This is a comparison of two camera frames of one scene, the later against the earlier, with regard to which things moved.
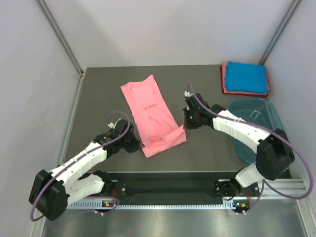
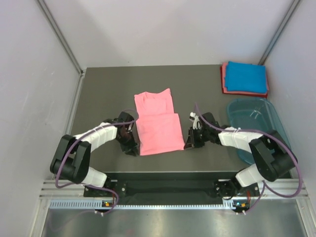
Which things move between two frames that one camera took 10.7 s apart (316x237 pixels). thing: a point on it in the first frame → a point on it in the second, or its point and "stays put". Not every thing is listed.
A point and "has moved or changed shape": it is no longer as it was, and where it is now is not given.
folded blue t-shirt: [245, 77] stays put
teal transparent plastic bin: [259, 111] stays put
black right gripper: [187, 124] → [191, 142]
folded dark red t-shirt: [265, 96] stays put
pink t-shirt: [156, 124] has moved or changed shape
